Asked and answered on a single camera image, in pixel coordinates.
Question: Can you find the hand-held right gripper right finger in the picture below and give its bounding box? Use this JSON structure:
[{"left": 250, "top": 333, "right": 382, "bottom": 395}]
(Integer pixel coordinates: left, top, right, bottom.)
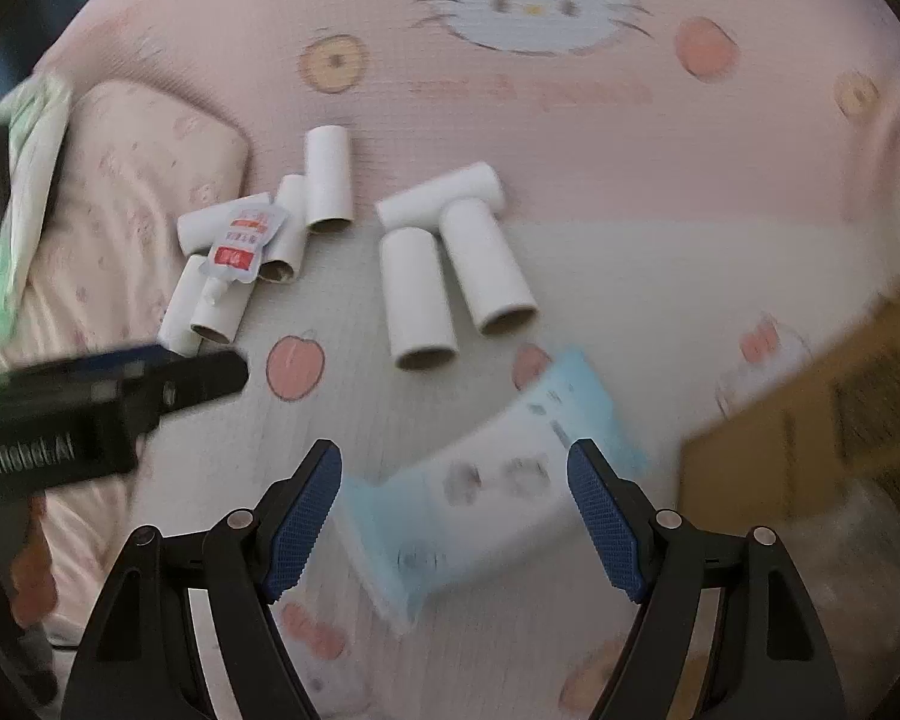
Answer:
[{"left": 566, "top": 437, "right": 848, "bottom": 720}]

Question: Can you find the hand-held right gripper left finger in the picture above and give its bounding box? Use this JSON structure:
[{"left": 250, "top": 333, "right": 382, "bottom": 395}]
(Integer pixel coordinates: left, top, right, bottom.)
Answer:
[{"left": 60, "top": 439, "right": 344, "bottom": 720}]

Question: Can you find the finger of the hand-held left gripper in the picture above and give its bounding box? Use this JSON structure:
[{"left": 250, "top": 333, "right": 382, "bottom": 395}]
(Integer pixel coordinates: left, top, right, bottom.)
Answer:
[{"left": 82, "top": 343, "right": 251, "bottom": 434}]

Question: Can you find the white cardboard tube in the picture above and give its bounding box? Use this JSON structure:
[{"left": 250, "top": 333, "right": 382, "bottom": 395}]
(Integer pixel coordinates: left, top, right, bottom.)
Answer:
[
  {"left": 189, "top": 270, "right": 250, "bottom": 344},
  {"left": 438, "top": 197, "right": 539, "bottom": 336},
  {"left": 259, "top": 175, "right": 310, "bottom": 284},
  {"left": 177, "top": 193, "right": 275, "bottom": 256},
  {"left": 304, "top": 125, "right": 356, "bottom": 231},
  {"left": 158, "top": 255, "right": 212, "bottom": 359},
  {"left": 375, "top": 161, "right": 506, "bottom": 230},
  {"left": 380, "top": 227, "right": 461, "bottom": 372}
]

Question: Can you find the light blue tissue pack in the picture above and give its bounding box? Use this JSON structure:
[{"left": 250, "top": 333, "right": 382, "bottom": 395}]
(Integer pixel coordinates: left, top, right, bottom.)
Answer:
[{"left": 334, "top": 349, "right": 653, "bottom": 635}]

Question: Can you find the brown cardboard box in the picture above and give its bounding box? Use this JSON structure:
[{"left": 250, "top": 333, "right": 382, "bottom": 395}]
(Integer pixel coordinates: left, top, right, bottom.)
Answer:
[{"left": 679, "top": 277, "right": 900, "bottom": 541}]

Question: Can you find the white squeeze pouch red label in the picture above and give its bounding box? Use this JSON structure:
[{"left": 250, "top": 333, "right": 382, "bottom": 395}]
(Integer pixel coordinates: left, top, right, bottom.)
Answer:
[{"left": 195, "top": 195, "right": 286, "bottom": 314}]

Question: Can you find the pink printed pillow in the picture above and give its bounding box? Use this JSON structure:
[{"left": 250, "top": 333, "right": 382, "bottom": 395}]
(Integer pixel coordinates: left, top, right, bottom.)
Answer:
[{"left": 0, "top": 81, "right": 252, "bottom": 638}]

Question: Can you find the clear plastic wrap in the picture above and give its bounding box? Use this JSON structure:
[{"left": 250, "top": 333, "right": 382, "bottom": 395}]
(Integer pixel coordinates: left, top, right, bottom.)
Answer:
[{"left": 787, "top": 476, "right": 900, "bottom": 661}]

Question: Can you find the green and white cloth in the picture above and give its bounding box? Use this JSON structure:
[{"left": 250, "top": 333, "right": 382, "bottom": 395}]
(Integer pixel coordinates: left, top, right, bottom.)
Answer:
[{"left": 0, "top": 73, "right": 74, "bottom": 350}]

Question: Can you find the cartoon printed bed sheet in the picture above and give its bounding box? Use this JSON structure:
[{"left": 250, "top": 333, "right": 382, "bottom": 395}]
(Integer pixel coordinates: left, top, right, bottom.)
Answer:
[{"left": 0, "top": 0, "right": 900, "bottom": 720}]

